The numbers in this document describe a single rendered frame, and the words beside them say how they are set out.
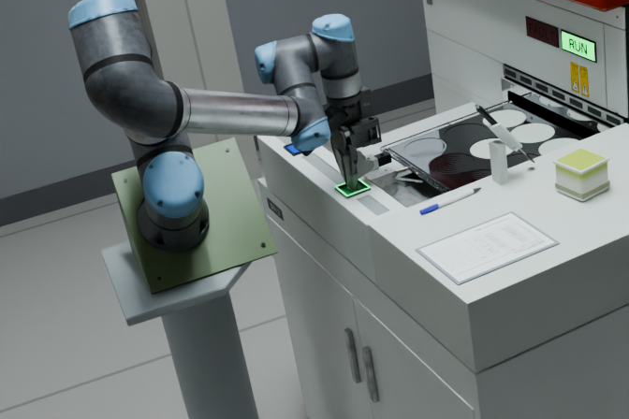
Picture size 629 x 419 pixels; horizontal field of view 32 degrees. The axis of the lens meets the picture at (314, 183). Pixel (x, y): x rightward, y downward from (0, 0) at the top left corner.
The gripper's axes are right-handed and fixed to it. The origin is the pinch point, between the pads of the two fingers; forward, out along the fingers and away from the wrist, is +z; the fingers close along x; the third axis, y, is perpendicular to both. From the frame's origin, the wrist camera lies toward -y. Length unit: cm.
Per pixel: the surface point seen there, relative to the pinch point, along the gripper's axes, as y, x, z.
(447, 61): 58, 56, 7
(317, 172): -1.4, 12.3, 1.3
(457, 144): 33.7, 13.1, 7.4
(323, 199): -4.1, 5.2, 4.0
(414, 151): 24.8, 17.4, 7.5
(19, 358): -68, 141, 97
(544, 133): 51, 4, 8
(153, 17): 22, 209, 19
